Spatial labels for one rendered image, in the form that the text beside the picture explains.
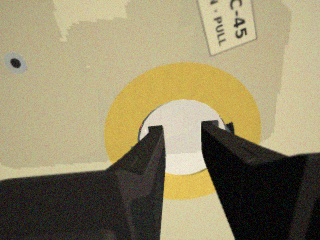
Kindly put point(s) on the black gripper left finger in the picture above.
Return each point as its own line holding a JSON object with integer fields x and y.
{"x": 126, "y": 198}

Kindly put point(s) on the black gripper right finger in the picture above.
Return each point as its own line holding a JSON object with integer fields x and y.
{"x": 266, "y": 195}

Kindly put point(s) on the cream cylinder with slots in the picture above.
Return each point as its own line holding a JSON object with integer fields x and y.
{"x": 181, "y": 121}

